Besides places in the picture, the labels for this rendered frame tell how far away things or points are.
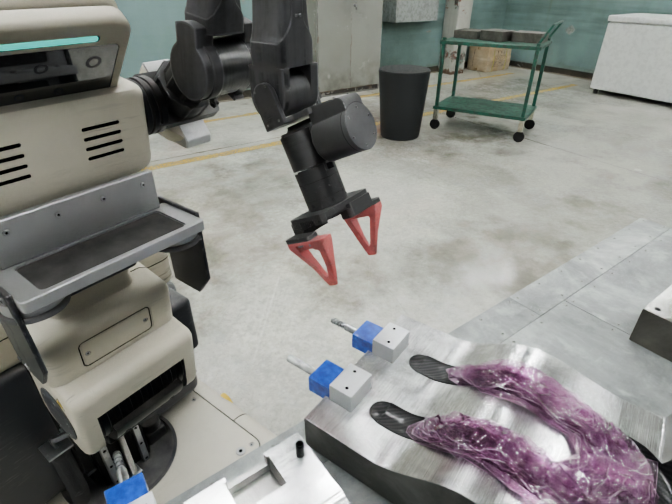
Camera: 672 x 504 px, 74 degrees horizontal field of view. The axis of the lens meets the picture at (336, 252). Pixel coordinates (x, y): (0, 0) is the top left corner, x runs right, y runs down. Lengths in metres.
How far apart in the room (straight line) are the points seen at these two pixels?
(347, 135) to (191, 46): 0.25
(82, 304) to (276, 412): 1.06
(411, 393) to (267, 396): 1.17
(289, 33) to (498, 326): 0.60
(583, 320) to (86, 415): 0.87
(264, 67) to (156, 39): 5.21
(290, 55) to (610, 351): 0.70
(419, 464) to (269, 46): 0.51
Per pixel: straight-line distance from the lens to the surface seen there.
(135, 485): 0.63
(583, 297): 1.02
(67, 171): 0.69
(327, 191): 0.58
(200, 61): 0.64
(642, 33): 6.99
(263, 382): 1.82
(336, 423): 0.61
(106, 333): 0.81
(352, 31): 6.26
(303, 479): 0.53
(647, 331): 0.93
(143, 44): 5.75
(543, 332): 0.89
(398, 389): 0.65
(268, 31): 0.57
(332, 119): 0.54
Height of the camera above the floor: 1.34
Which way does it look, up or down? 32 degrees down
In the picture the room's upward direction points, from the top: straight up
